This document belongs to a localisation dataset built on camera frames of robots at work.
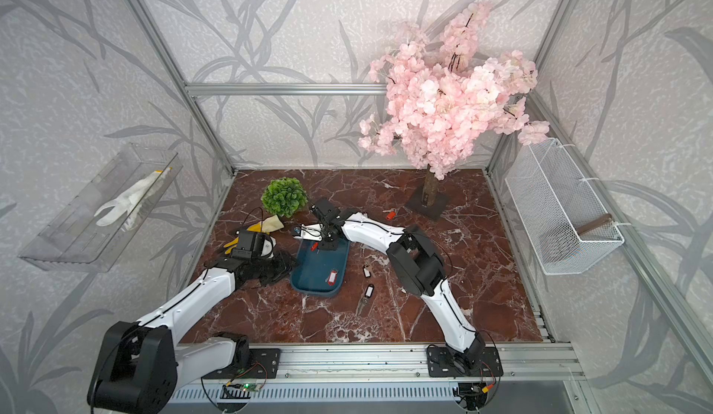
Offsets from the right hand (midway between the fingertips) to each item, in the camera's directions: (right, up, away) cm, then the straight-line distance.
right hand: (320, 233), depth 96 cm
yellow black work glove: (-21, +2, +4) cm, 21 cm away
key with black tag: (+17, -18, -9) cm, 26 cm away
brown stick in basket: (+70, +7, -33) cm, 77 cm away
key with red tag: (+5, -14, -7) cm, 16 cm away
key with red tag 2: (+26, +6, +10) cm, 28 cm away
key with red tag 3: (-2, -5, 0) cm, 6 cm away
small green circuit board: (-13, -36, -26) cm, 46 cm away
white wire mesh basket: (+69, +5, -25) cm, 73 cm away
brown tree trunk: (+39, +16, +4) cm, 42 cm away
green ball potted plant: (-12, +13, -2) cm, 18 cm away
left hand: (-6, -9, -10) cm, 14 cm away
